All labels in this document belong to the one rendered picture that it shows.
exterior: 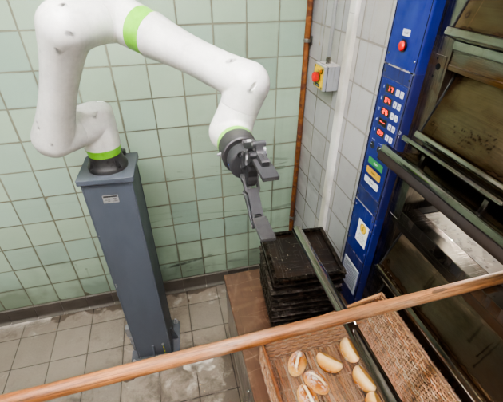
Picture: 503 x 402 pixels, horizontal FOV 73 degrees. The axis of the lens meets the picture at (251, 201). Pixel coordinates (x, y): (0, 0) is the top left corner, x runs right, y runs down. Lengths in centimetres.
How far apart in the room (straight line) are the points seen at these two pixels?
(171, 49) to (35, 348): 200
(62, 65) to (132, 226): 71
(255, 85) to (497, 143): 56
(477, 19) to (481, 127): 23
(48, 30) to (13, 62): 82
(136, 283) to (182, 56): 112
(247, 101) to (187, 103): 94
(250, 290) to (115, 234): 66
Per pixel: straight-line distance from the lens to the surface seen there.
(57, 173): 195
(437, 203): 87
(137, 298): 181
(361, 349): 84
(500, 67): 95
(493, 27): 95
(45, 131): 121
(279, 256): 141
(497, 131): 96
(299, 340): 142
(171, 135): 181
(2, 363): 255
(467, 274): 108
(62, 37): 97
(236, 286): 169
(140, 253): 159
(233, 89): 84
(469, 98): 102
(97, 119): 130
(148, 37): 98
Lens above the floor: 186
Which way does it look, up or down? 35 degrees down
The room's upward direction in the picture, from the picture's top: straight up
